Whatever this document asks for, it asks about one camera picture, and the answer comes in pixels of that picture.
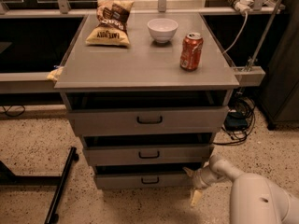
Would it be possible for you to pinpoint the grey metal frame rail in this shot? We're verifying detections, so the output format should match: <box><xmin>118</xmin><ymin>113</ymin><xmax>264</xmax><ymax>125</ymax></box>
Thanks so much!
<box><xmin>0</xmin><ymin>66</ymin><xmax>265</xmax><ymax>94</ymax></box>

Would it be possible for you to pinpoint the white bowl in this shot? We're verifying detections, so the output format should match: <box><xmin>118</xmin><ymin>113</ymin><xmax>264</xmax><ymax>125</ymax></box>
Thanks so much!
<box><xmin>148</xmin><ymin>18</ymin><xmax>178</xmax><ymax>43</ymax></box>

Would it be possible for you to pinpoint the black cable bundle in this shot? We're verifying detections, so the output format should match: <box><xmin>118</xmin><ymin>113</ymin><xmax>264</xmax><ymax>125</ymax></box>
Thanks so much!
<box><xmin>213</xmin><ymin>96</ymin><xmax>256</xmax><ymax>147</ymax></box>

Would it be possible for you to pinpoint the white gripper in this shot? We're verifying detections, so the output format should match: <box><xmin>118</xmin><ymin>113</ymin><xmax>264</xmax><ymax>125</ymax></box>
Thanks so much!
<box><xmin>183</xmin><ymin>166</ymin><xmax>225</xmax><ymax>207</ymax></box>

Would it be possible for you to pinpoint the white power strip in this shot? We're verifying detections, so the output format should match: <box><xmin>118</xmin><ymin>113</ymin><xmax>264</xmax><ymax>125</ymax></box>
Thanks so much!
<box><xmin>227</xmin><ymin>0</ymin><xmax>252</xmax><ymax>15</ymax></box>

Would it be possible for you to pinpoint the grey bottom drawer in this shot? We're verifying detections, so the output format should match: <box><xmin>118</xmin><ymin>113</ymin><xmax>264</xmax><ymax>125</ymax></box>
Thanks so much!
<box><xmin>94</xmin><ymin>171</ymin><xmax>192</xmax><ymax>189</ymax></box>

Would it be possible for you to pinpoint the grey middle drawer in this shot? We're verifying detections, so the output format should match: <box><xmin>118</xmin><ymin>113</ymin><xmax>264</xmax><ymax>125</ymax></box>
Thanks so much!
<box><xmin>83</xmin><ymin>144</ymin><xmax>213</xmax><ymax>166</ymax></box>

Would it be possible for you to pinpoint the grey drawer cabinet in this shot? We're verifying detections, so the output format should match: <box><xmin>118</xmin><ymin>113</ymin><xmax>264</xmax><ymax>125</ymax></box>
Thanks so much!
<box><xmin>55</xmin><ymin>12</ymin><xmax>239</xmax><ymax>176</ymax></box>

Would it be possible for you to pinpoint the dark grey side cabinet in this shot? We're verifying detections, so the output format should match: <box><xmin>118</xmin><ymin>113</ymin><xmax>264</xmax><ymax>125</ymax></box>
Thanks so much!
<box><xmin>258</xmin><ymin>0</ymin><xmax>299</xmax><ymax>130</ymax></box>

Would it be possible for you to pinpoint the black floor cable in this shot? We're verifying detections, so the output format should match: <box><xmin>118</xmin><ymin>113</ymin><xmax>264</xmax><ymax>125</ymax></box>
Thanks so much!
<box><xmin>0</xmin><ymin>105</ymin><xmax>26</xmax><ymax>118</ymax></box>

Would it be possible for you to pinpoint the white power cable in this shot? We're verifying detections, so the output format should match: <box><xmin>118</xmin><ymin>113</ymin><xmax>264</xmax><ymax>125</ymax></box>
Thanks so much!
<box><xmin>221</xmin><ymin>10</ymin><xmax>249</xmax><ymax>55</ymax></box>

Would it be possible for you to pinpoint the grey drawer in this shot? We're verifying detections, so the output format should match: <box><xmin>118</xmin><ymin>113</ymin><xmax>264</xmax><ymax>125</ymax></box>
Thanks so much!
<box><xmin>83</xmin><ymin>144</ymin><xmax>213</xmax><ymax>166</ymax></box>
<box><xmin>94</xmin><ymin>171</ymin><xmax>192</xmax><ymax>189</ymax></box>
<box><xmin>67</xmin><ymin>106</ymin><xmax>228</xmax><ymax>136</ymax></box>

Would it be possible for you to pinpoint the red soda can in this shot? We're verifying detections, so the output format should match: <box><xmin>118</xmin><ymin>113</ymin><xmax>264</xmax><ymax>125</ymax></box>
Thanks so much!
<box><xmin>180</xmin><ymin>33</ymin><xmax>204</xmax><ymax>71</ymax></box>

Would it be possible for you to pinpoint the grey top drawer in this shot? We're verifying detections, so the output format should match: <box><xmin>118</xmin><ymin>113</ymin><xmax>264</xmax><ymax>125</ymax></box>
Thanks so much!
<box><xmin>67</xmin><ymin>106</ymin><xmax>228</xmax><ymax>136</ymax></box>

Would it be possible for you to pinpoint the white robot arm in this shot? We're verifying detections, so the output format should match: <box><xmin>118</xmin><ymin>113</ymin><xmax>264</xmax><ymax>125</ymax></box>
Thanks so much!
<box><xmin>183</xmin><ymin>155</ymin><xmax>299</xmax><ymax>224</ymax></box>

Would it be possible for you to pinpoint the black metal stand leg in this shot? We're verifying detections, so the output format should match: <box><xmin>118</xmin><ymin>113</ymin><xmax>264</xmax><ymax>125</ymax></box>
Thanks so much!
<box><xmin>0</xmin><ymin>147</ymin><xmax>79</xmax><ymax>224</ymax></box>

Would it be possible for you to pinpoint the yellow brown chip bag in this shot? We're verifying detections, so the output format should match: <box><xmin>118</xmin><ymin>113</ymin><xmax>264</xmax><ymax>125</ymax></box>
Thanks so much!
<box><xmin>86</xmin><ymin>0</ymin><xmax>134</xmax><ymax>47</ymax></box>

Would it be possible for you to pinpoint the yellow tape piece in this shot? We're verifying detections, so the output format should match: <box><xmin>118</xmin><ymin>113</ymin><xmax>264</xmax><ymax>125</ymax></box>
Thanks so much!
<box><xmin>47</xmin><ymin>66</ymin><xmax>64</xmax><ymax>82</ymax></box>

